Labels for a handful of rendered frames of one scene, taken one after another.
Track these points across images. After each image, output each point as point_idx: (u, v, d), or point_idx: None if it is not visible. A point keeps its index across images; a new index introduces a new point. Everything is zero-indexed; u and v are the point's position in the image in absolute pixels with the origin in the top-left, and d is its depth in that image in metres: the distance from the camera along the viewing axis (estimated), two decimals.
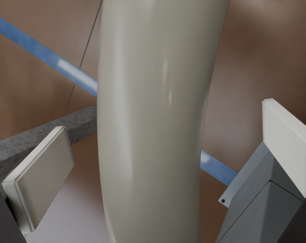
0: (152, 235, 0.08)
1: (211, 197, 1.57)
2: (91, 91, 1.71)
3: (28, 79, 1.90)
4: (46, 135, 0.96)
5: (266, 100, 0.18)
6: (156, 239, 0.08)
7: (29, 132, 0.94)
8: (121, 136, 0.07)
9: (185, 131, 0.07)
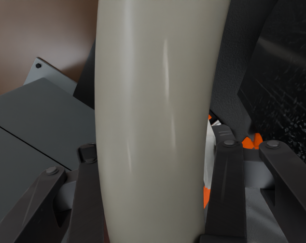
0: (153, 225, 0.07)
1: None
2: None
3: None
4: None
5: None
6: (158, 230, 0.07)
7: None
8: (120, 116, 0.06)
9: (189, 112, 0.07)
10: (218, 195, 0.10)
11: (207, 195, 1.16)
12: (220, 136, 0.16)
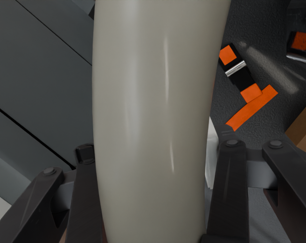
0: (155, 228, 0.07)
1: None
2: None
3: None
4: None
5: None
6: (159, 232, 0.07)
7: None
8: (120, 115, 0.06)
9: (192, 110, 0.06)
10: (220, 195, 0.10)
11: None
12: (222, 136, 0.16)
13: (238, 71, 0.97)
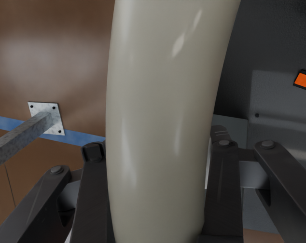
0: None
1: None
2: (11, 129, 1.82)
3: None
4: None
5: None
6: None
7: None
8: None
9: None
10: (214, 195, 0.10)
11: None
12: (216, 136, 0.16)
13: None
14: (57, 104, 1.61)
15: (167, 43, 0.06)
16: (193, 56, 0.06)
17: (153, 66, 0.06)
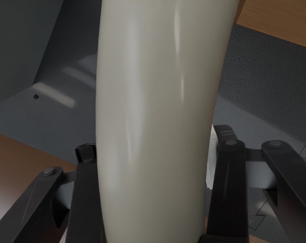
0: None
1: None
2: None
3: None
4: None
5: None
6: None
7: None
8: None
9: None
10: (220, 195, 0.10)
11: None
12: (222, 136, 0.16)
13: None
14: None
15: (163, 20, 0.05)
16: (193, 36, 0.06)
17: (147, 47, 0.06)
